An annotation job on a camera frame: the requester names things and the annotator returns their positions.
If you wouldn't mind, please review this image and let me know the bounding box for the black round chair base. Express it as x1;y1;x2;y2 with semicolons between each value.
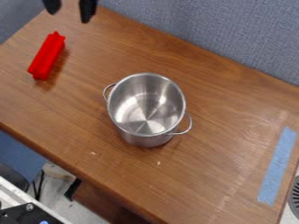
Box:
0;163;30;192

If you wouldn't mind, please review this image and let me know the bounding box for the stainless steel pot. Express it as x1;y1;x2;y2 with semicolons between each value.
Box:
103;72;192;148

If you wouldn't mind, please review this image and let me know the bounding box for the black device bottom left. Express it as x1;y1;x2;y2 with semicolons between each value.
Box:
0;203;64;224

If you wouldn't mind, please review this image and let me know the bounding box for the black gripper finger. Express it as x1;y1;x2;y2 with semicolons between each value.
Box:
42;0;62;15
79;0;98;24

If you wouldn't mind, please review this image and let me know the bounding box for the dark fan grille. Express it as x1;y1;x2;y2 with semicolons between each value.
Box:
288;176;299;220

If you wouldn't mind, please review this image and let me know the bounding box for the blue tape strip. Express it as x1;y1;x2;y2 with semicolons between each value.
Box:
256;127;298;206

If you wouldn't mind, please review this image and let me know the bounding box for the red rectangular block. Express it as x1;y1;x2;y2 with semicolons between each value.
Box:
27;31;66;81

